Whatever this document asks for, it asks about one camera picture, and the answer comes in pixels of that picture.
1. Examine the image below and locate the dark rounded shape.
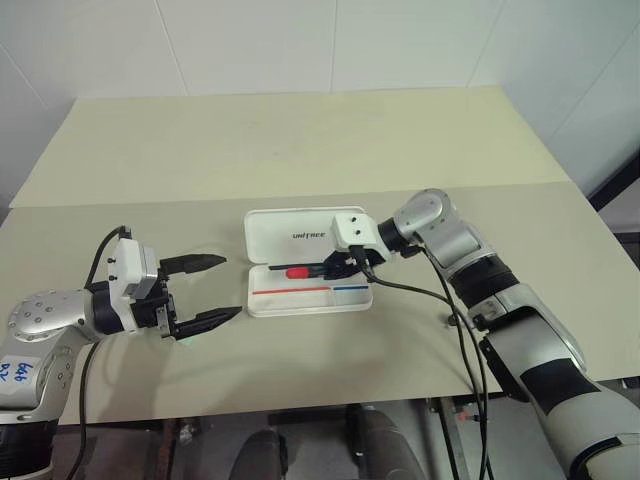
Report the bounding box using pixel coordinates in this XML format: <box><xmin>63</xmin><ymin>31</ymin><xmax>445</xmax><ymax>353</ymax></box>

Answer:
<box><xmin>236</xmin><ymin>428</ymin><xmax>287</xmax><ymax>480</ymax></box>
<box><xmin>348</xmin><ymin>403</ymin><xmax>427</xmax><ymax>480</ymax></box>

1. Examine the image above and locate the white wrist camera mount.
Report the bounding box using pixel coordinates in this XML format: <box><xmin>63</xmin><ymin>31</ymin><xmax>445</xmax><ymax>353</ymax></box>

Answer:
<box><xmin>107</xmin><ymin>238</ymin><xmax>162</xmax><ymax>336</ymax></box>
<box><xmin>330</xmin><ymin>211</ymin><xmax>391</xmax><ymax>263</ymax></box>

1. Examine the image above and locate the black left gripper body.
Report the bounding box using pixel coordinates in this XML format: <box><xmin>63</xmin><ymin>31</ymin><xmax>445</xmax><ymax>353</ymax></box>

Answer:
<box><xmin>131</xmin><ymin>258</ymin><xmax>180</xmax><ymax>342</ymax></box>

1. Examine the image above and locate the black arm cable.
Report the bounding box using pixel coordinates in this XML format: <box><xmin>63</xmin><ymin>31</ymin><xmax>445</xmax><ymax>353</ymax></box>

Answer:
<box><xmin>64</xmin><ymin>225</ymin><xmax>134</xmax><ymax>480</ymax></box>
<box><xmin>405</xmin><ymin>242</ymin><xmax>482</xmax><ymax>480</ymax></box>

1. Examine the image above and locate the metal table leg frame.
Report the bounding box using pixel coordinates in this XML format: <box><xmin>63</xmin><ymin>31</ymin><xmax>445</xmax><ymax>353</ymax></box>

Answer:
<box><xmin>426</xmin><ymin>396</ymin><xmax>470</xmax><ymax>480</ymax></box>

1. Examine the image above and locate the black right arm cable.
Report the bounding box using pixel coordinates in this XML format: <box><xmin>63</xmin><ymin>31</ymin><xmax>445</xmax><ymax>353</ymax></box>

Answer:
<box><xmin>405</xmin><ymin>242</ymin><xmax>482</xmax><ymax>480</ymax></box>

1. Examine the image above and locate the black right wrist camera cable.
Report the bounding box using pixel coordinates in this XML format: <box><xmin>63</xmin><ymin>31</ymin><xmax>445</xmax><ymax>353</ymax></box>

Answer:
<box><xmin>348</xmin><ymin>243</ymin><xmax>491</xmax><ymax>480</ymax></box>

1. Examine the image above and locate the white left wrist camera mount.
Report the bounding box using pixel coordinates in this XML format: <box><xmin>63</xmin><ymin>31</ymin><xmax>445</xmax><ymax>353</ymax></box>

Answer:
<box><xmin>107</xmin><ymin>238</ymin><xmax>162</xmax><ymax>336</ymax></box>

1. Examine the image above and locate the dark furniture frame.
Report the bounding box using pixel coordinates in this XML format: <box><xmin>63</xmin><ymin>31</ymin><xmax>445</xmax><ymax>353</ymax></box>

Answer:
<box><xmin>586</xmin><ymin>130</ymin><xmax>640</xmax><ymax>237</ymax></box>

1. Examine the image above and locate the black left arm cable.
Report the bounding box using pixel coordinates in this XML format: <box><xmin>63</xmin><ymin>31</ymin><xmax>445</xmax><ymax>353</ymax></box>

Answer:
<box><xmin>64</xmin><ymin>225</ymin><xmax>134</xmax><ymax>480</ymax></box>

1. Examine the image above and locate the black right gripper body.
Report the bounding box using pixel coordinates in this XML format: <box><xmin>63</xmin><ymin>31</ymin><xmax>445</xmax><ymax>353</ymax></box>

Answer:
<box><xmin>323</xmin><ymin>246</ymin><xmax>382</xmax><ymax>280</ymax></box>

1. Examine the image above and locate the white hinged pencil case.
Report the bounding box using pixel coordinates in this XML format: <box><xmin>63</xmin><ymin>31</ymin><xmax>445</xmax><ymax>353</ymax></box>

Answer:
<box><xmin>243</xmin><ymin>203</ymin><xmax>375</xmax><ymax>320</ymax></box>

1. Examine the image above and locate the black marker with red cap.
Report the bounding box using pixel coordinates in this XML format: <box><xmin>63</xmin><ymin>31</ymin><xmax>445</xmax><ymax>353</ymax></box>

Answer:
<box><xmin>268</xmin><ymin>264</ymin><xmax>321</xmax><ymax>281</ymax></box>

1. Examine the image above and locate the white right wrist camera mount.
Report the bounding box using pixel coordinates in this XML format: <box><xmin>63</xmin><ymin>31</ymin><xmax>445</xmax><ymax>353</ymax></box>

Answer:
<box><xmin>330</xmin><ymin>211</ymin><xmax>391</xmax><ymax>263</ymax></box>

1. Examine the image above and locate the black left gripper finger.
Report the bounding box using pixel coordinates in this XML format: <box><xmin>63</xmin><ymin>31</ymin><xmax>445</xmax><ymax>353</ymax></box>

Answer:
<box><xmin>159</xmin><ymin>252</ymin><xmax>228</xmax><ymax>278</ymax></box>
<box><xmin>170</xmin><ymin>305</ymin><xmax>243</xmax><ymax>344</ymax></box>

